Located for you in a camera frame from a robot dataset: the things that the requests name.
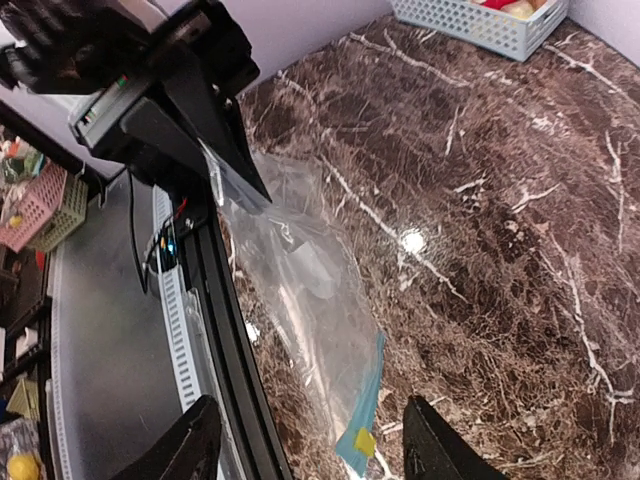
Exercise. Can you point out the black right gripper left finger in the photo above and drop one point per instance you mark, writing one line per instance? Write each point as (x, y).
(190, 449)

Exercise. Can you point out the black front table rail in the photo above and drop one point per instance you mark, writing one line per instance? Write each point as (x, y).
(254, 446)

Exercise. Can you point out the white slotted cable duct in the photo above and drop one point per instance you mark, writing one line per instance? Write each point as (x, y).
(122, 371)

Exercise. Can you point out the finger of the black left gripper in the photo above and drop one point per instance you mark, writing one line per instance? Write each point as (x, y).
(213, 119)
(169, 158)

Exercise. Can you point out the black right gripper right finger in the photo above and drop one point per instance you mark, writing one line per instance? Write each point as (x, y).
(432, 449)

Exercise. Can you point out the clear zip top bag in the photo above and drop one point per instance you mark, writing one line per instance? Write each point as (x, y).
(306, 274)

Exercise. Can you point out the light blue plastic basket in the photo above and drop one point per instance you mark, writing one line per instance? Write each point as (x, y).
(513, 30)

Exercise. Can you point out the pink plastic basket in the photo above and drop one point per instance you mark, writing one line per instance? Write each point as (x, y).
(40, 200)

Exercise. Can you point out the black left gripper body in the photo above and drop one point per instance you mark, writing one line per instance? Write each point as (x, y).
(201, 32)

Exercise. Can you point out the green plastic basket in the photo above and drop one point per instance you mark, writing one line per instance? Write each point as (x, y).
(68, 217)

